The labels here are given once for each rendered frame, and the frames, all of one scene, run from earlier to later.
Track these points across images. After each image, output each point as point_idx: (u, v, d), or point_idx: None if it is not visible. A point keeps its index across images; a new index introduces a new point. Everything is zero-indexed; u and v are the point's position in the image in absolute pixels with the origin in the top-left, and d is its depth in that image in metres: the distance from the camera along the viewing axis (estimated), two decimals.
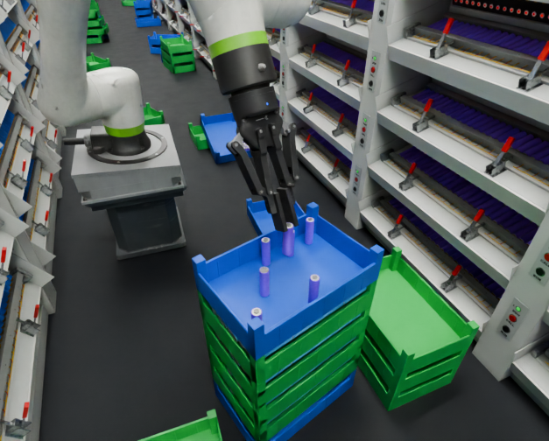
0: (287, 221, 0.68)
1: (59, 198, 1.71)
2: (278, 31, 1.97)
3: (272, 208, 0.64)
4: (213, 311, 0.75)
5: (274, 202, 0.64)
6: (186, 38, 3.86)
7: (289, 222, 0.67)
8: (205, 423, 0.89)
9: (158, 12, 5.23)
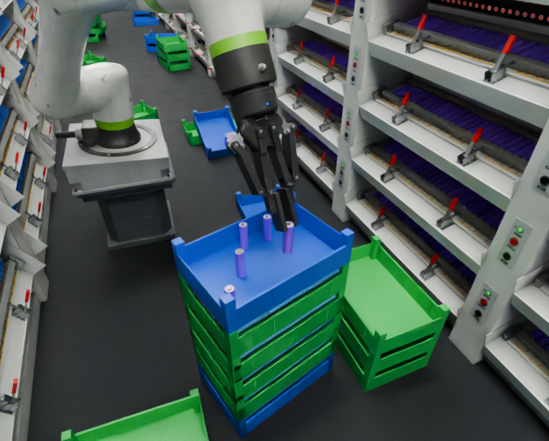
0: (287, 221, 0.68)
1: (54, 192, 1.75)
2: (268, 30, 2.00)
3: (272, 208, 0.64)
4: (193, 291, 0.78)
5: (274, 202, 0.64)
6: (182, 36, 3.90)
7: None
8: (188, 402, 0.93)
9: None
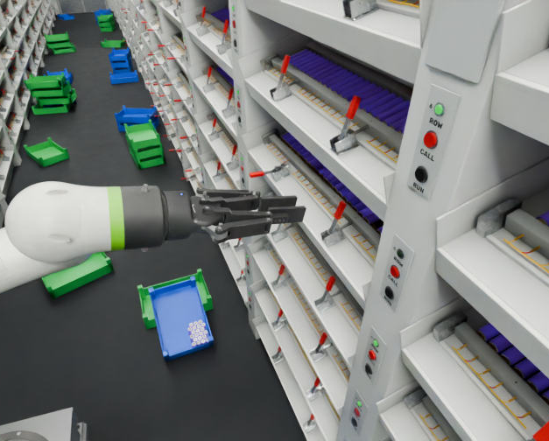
0: None
1: None
2: None
3: (284, 215, 0.63)
4: None
5: (278, 213, 0.63)
6: (160, 110, 3.44)
7: (381, 233, 0.71)
8: None
9: None
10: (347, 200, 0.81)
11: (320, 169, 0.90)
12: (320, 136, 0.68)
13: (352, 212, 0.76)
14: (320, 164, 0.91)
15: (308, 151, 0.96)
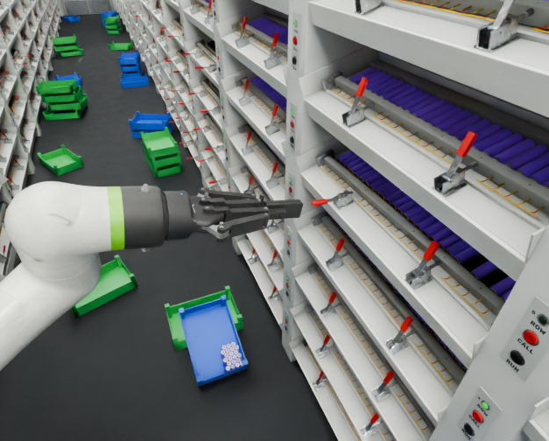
0: (295, 212, 0.68)
1: None
2: None
3: (281, 210, 0.64)
4: None
5: (275, 208, 0.64)
6: (174, 116, 3.37)
7: (477, 276, 0.65)
8: None
9: None
10: (427, 235, 0.74)
11: (390, 198, 0.83)
12: (415, 171, 0.61)
13: (439, 250, 0.70)
14: (389, 192, 0.85)
15: (372, 177, 0.89)
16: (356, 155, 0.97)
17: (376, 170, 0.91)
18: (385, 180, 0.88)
